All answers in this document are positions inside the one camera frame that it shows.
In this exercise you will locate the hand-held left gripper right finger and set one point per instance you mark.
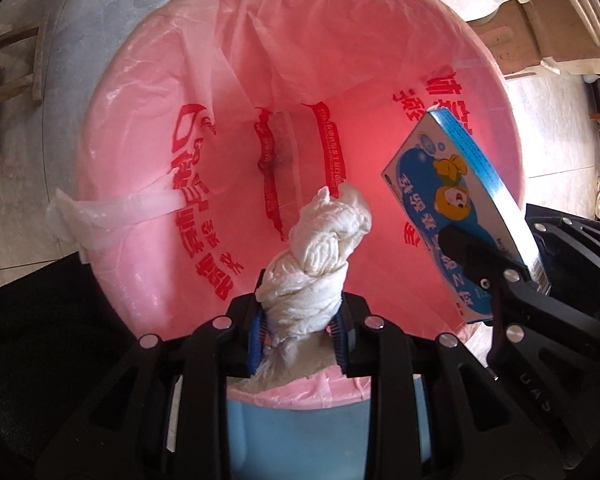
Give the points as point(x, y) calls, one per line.
point(339, 341)

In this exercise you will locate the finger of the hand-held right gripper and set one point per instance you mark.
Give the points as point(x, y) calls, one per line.
point(467, 255)
point(575, 240)

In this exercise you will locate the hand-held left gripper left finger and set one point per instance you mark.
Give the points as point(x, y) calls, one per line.
point(256, 341)

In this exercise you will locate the blue cartoon carton box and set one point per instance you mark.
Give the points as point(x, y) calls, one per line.
point(430, 185)

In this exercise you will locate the white tissue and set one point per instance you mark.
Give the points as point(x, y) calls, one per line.
point(310, 260)

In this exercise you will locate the blue trash bin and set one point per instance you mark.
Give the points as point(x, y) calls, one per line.
point(300, 435)

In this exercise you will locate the blue bin with pink liner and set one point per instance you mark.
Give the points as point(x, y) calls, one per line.
point(180, 85)

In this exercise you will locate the tan wooden furniture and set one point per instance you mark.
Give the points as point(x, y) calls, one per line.
point(530, 20)

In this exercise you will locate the wooden chair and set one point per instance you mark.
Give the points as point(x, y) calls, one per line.
point(10, 85)

